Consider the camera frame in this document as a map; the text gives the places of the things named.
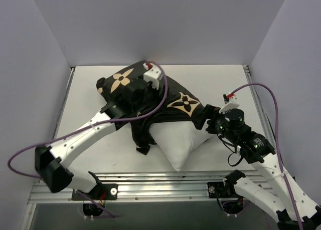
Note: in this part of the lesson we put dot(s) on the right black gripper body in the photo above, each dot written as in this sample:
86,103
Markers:
209,118

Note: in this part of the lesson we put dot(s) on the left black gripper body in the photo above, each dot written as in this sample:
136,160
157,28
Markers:
149,90

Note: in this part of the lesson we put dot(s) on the white pillow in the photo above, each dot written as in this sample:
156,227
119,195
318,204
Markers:
177,140

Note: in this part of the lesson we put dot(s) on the black floral pillowcase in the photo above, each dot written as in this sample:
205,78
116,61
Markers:
180,104

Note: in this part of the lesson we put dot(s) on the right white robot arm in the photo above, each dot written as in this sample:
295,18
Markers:
289,205

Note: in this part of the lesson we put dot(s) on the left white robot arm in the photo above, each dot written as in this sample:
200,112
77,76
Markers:
53,161

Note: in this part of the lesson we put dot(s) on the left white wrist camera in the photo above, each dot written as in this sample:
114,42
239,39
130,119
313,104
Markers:
153,75

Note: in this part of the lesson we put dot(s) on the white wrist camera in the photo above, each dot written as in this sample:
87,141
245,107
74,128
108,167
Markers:
230,102
153,75

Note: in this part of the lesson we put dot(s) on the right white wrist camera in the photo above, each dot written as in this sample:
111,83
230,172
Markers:
230,102

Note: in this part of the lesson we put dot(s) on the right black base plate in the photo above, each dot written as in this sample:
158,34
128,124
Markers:
219,189

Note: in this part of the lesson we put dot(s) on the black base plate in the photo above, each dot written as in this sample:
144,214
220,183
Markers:
104,192
219,189

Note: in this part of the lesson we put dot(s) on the right aluminium side rail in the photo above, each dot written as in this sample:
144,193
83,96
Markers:
264,121

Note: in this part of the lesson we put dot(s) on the aluminium side rail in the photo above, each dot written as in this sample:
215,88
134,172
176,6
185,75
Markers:
64,102
264,121

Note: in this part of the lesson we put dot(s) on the aluminium front rail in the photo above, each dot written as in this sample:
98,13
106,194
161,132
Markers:
149,187

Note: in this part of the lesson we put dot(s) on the left aluminium side rail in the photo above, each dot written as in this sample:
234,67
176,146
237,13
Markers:
64,102

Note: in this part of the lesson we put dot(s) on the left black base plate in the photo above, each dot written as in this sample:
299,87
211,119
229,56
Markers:
104,192

